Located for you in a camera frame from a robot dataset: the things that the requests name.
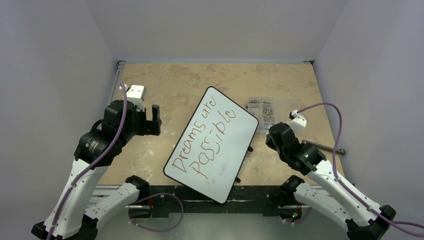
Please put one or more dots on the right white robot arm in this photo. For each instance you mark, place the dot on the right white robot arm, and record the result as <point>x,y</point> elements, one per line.
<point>359,216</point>

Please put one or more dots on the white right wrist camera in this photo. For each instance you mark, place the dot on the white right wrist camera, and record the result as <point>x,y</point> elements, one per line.
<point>297,122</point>

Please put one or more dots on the clear plastic screw organizer box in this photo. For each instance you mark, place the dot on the clear plastic screw organizer box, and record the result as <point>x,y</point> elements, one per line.
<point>270,111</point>

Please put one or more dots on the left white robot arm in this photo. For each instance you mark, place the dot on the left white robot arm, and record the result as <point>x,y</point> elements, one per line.
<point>71,218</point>

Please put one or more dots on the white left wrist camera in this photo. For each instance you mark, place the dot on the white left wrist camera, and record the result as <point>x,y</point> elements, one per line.
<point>136,95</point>

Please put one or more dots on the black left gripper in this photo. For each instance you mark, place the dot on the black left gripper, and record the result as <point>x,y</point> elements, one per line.
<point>150,127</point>

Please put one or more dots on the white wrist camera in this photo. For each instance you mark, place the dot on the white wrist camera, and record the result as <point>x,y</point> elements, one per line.
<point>297,122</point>
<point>136,95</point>

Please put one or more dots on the white whiteboard black frame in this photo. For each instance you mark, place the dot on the white whiteboard black frame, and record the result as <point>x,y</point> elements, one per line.
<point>212,147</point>

